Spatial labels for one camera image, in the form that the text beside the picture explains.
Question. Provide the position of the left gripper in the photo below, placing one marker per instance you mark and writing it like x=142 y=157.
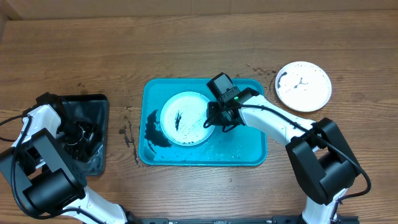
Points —
x=91 y=128

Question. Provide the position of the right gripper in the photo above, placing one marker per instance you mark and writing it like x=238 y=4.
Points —
x=214 y=112

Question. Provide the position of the light blue plate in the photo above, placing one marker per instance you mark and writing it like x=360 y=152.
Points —
x=182 y=119

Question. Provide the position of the white plate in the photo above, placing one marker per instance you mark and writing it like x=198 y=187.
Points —
x=303 y=86

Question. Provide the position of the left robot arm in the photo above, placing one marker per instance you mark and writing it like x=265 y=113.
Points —
x=45 y=181

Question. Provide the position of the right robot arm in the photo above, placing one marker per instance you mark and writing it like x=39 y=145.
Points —
x=323 y=163

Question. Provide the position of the teal plastic tray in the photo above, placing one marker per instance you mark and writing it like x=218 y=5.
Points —
x=242 y=146

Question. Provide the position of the black water tray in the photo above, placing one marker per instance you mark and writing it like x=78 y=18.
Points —
x=91 y=114

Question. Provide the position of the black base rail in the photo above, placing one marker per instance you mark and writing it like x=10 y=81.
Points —
x=217 y=221

